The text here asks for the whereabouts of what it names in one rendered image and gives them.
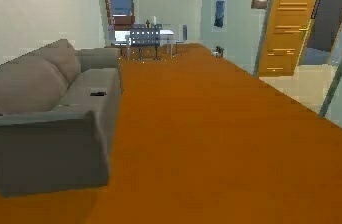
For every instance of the blue framed wall picture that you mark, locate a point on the blue framed wall picture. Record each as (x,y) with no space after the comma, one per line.
(219,13)

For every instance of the dark blue-grey chair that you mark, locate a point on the dark blue-grey chair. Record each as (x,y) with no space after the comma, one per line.
(144,37)

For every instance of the grey sofa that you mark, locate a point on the grey sofa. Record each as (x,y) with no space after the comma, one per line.
(39,133)

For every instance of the brown framed wall picture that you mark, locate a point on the brown framed wall picture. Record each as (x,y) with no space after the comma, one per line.
(259,3)

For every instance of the window with brown frame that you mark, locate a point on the window with brown frame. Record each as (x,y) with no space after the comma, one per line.
(122,13)

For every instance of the black remote control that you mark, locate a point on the black remote control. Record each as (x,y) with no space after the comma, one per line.
(97,94)

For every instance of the white dining table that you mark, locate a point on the white dining table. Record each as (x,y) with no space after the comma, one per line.
(167,32)

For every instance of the orange wooden room door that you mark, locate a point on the orange wooden room door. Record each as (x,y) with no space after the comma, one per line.
(285,36)

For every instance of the small dark house plant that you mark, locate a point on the small dark house plant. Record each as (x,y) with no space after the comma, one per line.
(218,51)

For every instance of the pale blue chair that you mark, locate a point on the pale blue chair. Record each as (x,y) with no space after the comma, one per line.
(182,35)

